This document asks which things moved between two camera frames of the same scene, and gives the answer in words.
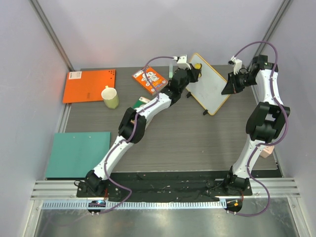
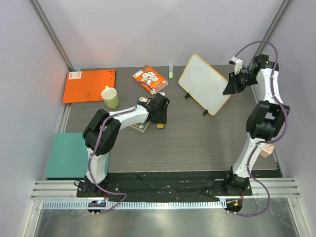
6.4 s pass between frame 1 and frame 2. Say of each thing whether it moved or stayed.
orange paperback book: stayed
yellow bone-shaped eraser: moved
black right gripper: stayed
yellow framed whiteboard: stayed
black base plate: stayed
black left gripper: moved
